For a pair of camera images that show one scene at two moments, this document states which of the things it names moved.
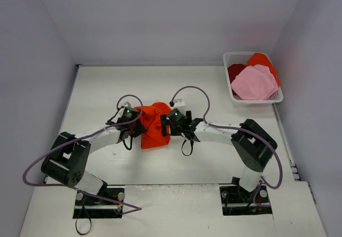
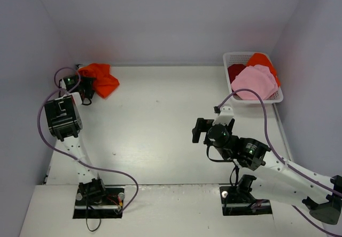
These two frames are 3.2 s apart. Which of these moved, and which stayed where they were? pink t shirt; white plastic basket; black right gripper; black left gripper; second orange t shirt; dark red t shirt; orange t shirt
Moved: black left gripper; black right gripper; orange t shirt
Stayed: dark red t shirt; white plastic basket; pink t shirt; second orange t shirt
